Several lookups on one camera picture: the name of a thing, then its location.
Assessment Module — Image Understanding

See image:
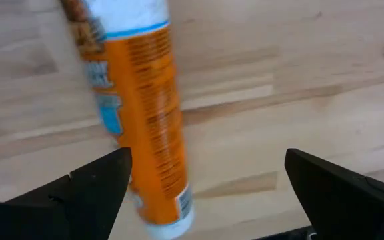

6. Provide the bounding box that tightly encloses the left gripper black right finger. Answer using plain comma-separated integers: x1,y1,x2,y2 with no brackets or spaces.
284,148,384,240

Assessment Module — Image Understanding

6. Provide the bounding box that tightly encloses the orange silicone sealant tube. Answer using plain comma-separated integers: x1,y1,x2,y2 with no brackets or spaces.
59,0,196,240

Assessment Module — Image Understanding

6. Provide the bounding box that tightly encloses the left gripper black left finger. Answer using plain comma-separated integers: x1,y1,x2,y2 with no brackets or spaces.
0,147,133,240

